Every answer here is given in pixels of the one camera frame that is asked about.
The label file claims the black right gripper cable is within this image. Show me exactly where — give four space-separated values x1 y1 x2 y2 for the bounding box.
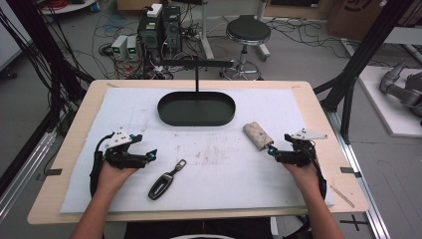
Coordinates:
309 141 328 201

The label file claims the person's dark clothing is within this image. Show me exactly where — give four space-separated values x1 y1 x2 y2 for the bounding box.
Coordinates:
123 216 275 239

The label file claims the thin wooden stick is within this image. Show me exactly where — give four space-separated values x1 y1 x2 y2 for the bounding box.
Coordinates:
329 184 356 209

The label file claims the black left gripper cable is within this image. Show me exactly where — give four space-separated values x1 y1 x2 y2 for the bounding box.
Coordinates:
89 131 115 199

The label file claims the black car key fob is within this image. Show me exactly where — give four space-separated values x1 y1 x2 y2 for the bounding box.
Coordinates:
147 158 188 201

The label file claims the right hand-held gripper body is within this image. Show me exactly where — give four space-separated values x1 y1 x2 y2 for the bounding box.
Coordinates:
280 127 329 167

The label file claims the aluminium frame rail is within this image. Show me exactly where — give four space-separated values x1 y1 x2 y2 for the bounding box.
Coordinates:
325 110 392 239
0 129 58 222

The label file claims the white stand leg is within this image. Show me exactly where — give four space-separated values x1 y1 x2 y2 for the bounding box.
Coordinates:
198 0 216 62

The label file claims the black T-shaped stand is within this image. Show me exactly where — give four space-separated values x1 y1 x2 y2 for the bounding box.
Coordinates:
160 59 234 94

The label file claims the black metal frame post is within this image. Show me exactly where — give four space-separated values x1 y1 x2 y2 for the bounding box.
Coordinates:
5 0 96 133
313 0 416 144

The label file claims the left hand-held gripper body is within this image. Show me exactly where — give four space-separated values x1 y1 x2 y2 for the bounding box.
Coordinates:
105 128 147 170

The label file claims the tangle of floor cables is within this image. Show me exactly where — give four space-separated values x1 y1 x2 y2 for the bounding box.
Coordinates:
89 6 207 81

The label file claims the grey power supply unit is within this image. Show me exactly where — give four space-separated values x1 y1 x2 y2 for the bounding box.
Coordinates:
110 34 129 58
125 35 139 62

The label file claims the person's left hand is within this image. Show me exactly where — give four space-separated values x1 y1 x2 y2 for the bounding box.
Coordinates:
96 160 139 197

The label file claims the person's right hand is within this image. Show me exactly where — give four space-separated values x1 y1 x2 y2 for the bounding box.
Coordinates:
283 156 322 197

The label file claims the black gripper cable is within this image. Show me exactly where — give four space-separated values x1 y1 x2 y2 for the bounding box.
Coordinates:
89 131 115 199
309 141 328 201

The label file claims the black oval tray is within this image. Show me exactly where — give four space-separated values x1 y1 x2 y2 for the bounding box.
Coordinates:
156 91 237 127

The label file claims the black computer tower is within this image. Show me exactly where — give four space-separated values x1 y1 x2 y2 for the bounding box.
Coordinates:
161 5 183 54
136 4 164 64

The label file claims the white foam mat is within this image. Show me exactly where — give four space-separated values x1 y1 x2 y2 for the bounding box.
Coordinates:
59 87 335 214

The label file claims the beige quilted key case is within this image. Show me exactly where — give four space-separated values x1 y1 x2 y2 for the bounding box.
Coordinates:
242 120 275 152

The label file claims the white platform board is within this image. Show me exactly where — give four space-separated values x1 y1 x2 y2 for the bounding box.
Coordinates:
357 64 422 139

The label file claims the cardboard box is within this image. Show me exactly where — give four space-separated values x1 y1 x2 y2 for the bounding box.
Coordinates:
325 0 422 42

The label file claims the black round stool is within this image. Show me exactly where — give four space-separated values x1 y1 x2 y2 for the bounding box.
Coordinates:
220 14 272 82

